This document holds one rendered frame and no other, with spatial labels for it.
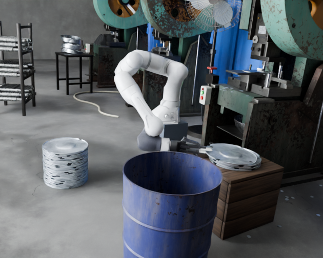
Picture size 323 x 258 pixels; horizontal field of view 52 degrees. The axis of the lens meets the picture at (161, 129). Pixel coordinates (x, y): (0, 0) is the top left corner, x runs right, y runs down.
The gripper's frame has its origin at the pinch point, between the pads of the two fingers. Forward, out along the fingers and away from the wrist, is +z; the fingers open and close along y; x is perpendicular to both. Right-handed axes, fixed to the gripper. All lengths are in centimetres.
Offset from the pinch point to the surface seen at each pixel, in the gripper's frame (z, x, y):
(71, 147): -80, 30, -20
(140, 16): -53, 357, 65
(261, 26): 37, 63, 70
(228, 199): 10.0, -26.9, -14.4
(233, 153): 15.3, -1.9, 0.8
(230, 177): 9.8, -23.0, -4.0
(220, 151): 8.4, -1.2, 0.6
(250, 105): 30.6, 30.5, 22.3
